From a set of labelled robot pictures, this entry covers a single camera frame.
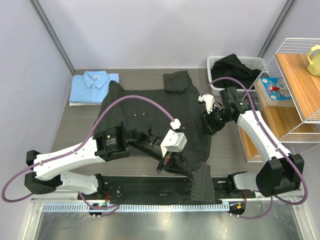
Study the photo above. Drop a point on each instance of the folded light blue shirt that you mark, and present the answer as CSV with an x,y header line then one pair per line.
x,y
91,87

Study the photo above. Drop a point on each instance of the white plastic laundry basket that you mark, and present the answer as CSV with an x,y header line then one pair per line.
x,y
248,61

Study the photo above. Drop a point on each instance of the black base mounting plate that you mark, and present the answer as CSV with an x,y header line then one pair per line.
x,y
147,190

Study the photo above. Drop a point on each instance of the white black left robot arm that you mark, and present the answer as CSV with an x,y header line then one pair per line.
x,y
53,171

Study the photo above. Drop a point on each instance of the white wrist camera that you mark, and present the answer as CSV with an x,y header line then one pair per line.
x,y
173,142
208,100

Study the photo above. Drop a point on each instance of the black clothes in basket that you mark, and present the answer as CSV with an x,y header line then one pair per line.
x,y
231,66

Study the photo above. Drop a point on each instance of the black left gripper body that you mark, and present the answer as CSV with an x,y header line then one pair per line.
x,y
165,161

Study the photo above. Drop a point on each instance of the blue product box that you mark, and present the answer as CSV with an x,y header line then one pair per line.
x,y
274,92

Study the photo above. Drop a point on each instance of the aluminium rail frame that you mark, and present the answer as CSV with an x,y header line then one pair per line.
x,y
160,208

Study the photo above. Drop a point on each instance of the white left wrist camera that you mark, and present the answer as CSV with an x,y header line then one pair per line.
x,y
173,142

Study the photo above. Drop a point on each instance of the white wire shelf rack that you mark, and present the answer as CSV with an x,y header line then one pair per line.
x,y
298,124

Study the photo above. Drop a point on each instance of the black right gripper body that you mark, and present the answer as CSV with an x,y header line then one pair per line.
x,y
216,118

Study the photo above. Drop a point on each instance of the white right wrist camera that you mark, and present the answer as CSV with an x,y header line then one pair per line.
x,y
208,100

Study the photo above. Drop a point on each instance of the dark pinstriped long sleeve shirt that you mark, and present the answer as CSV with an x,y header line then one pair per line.
x,y
180,98

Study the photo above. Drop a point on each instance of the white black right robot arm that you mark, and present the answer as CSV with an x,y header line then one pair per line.
x,y
281,171

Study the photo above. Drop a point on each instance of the yellow watering can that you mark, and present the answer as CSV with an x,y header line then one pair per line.
x,y
313,57

